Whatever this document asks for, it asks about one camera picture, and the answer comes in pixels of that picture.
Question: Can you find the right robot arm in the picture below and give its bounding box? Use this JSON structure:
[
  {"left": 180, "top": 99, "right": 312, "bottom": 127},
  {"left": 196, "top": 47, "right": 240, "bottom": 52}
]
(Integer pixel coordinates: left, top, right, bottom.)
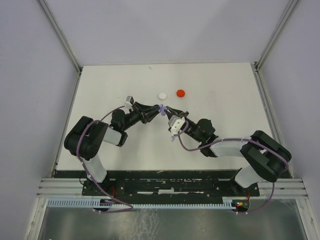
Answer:
[{"left": 159, "top": 106, "right": 292, "bottom": 196}]

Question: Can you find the aluminium frame post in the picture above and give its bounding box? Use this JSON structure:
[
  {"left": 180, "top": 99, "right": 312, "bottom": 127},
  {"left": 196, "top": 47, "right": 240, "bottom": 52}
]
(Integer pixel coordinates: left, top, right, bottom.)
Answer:
[
  {"left": 253, "top": 0, "right": 301, "bottom": 72},
  {"left": 37, "top": 0, "right": 83, "bottom": 73}
]

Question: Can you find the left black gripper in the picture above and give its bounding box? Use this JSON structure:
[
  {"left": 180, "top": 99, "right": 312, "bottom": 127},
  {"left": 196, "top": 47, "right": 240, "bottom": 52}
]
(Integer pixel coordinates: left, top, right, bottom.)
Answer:
[{"left": 122, "top": 101, "right": 162, "bottom": 131}]

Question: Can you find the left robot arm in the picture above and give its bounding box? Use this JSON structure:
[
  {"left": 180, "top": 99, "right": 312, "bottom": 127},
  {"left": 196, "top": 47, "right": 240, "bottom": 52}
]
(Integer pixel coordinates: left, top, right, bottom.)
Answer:
[{"left": 64, "top": 101, "right": 161, "bottom": 195}]

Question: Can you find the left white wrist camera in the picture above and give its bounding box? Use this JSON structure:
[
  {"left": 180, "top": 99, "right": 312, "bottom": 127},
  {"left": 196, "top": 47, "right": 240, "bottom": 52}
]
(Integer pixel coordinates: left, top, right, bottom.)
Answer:
[{"left": 124, "top": 96, "right": 135, "bottom": 109}]

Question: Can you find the right aluminium frame post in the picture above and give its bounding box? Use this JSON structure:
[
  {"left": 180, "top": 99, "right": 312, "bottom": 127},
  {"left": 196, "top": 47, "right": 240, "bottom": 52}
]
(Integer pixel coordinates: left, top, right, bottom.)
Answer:
[{"left": 253, "top": 0, "right": 301, "bottom": 72}]

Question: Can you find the left aluminium frame post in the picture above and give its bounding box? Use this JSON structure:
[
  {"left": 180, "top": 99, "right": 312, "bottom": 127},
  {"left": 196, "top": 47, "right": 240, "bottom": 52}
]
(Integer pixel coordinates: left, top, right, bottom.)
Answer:
[{"left": 37, "top": 0, "right": 83, "bottom": 73}]

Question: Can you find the purple earbud charging case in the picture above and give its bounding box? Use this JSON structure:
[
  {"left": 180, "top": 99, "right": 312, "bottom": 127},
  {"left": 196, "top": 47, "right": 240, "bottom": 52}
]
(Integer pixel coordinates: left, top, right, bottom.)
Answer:
[{"left": 158, "top": 104, "right": 167, "bottom": 116}]

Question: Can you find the aluminium frame rail front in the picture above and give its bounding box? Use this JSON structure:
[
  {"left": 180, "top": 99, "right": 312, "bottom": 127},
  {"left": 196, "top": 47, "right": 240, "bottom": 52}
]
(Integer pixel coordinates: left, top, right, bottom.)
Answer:
[{"left": 37, "top": 178, "right": 309, "bottom": 200}]

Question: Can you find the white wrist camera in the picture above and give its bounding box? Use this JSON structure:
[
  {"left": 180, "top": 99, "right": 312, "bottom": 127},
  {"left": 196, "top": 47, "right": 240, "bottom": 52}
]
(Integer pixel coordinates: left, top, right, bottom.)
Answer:
[
  {"left": 124, "top": 96, "right": 135, "bottom": 109},
  {"left": 168, "top": 115, "right": 186, "bottom": 136}
]

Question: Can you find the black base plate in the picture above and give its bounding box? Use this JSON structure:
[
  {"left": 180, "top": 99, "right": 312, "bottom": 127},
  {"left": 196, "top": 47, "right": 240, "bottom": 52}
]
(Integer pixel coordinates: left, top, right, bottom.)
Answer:
[{"left": 51, "top": 169, "right": 293, "bottom": 203}]

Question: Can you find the white slotted cable duct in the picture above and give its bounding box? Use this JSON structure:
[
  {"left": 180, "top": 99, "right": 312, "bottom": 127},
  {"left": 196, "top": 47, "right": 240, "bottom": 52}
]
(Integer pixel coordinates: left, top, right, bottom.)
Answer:
[{"left": 46, "top": 198, "right": 237, "bottom": 208}]

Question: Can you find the white earbud charging case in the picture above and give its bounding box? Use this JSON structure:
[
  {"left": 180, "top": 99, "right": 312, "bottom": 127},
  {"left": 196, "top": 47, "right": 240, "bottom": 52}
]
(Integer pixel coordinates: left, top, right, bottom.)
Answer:
[{"left": 158, "top": 92, "right": 168, "bottom": 101}]

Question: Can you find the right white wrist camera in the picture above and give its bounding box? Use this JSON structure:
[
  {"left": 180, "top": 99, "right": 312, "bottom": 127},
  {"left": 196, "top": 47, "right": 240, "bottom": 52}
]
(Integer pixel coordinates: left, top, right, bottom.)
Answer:
[{"left": 168, "top": 115, "right": 186, "bottom": 136}]

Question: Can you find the right circuit board with leds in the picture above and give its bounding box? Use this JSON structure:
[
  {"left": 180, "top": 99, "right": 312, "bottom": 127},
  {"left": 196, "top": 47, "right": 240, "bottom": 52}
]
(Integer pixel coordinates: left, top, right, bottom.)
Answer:
[{"left": 235, "top": 200, "right": 250, "bottom": 211}]

